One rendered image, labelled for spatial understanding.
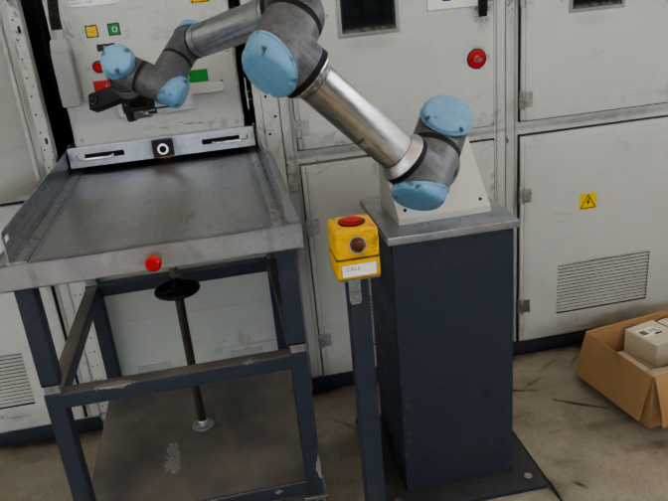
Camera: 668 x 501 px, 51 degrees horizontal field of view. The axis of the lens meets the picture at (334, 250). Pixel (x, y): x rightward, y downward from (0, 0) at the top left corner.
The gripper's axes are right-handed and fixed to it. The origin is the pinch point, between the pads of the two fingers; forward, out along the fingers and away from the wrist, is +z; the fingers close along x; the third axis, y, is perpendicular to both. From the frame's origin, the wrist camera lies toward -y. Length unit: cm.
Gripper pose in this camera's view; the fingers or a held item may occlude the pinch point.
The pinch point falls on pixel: (133, 114)
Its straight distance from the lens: 198.6
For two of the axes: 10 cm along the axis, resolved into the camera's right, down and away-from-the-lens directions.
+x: -1.5, -9.8, 1.4
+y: 9.8, -1.3, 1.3
